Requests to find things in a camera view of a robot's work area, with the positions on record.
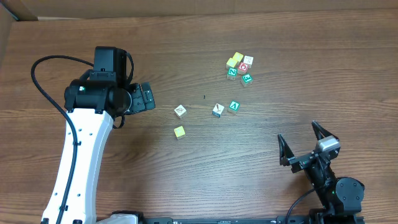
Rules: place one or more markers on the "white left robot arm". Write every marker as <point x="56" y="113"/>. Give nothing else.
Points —
<point x="92" y="103"/>

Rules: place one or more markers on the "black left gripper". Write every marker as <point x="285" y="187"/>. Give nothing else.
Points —
<point x="143" y="98"/>

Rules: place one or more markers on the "yellow block far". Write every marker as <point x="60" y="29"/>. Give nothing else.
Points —
<point x="238" y="56"/>

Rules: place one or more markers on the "green A letter block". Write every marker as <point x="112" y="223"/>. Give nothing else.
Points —
<point x="233" y="107"/>

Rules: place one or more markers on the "white feather picture block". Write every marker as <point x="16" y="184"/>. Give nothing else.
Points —
<point x="217" y="110"/>

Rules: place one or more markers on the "white leaf picture block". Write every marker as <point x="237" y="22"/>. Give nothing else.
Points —
<point x="180" y="111"/>

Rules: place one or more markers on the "yellow lone block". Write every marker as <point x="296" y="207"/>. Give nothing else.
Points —
<point x="179" y="132"/>

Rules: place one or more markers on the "green Z letter block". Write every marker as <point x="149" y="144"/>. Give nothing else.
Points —
<point x="231" y="74"/>

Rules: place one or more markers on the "plain white wooden block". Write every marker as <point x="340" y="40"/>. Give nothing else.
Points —
<point x="248" y="60"/>

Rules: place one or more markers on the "green E letter block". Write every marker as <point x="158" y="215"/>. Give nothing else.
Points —
<point x="246" y="80"/>

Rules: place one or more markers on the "red letter block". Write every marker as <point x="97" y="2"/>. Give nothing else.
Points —
<point x="242" y="68"/>

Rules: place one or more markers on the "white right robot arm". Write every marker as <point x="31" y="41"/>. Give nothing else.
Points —
<point x="340" y="197"/>

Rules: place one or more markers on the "yellow block near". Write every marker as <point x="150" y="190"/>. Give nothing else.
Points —
<point x="231" y="63"/>

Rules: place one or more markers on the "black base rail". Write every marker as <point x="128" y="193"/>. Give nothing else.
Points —
<point x="138" y="218"/>

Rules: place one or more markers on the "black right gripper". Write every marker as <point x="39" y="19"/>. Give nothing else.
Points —
<point x="304" y="159"/>

